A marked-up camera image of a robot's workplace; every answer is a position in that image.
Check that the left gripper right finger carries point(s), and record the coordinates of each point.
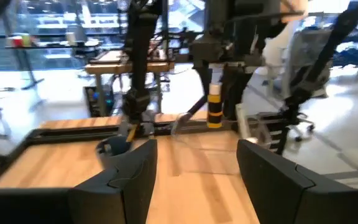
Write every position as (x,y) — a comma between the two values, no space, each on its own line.
(291,199)

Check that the wooden top workbench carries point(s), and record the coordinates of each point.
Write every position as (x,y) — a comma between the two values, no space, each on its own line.
(104,67)

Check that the grey office chair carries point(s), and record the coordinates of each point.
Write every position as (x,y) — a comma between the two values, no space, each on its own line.
(309,53)

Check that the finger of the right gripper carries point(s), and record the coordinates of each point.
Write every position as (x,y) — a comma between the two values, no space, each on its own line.
(204,81)
(233,90)

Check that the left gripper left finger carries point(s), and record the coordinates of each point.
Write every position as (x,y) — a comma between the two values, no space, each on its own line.
(104,202)

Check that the grey-blue plastic cup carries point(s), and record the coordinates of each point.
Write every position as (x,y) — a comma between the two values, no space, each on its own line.
(117,146)

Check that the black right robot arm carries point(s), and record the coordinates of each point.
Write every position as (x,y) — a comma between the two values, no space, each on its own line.
(140,62)

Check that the black side table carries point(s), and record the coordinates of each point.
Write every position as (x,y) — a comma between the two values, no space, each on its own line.
(42,46)

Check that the small yellow paint bottle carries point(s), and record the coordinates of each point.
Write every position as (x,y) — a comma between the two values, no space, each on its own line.
(214,107)

